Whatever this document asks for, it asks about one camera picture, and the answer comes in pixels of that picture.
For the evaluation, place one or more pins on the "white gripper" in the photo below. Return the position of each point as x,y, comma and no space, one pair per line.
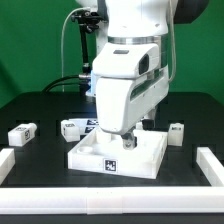
125,90

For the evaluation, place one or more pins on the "white square tabletop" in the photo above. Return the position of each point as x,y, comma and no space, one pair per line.
104,153

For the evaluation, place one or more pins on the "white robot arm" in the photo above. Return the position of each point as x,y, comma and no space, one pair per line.
138,22

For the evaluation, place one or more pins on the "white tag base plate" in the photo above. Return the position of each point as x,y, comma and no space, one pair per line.
86,125

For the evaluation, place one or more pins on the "white obstacle front rail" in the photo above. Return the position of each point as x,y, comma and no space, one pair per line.
111,200

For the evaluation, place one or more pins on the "white obstacle left rail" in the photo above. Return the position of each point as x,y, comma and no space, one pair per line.
7,161

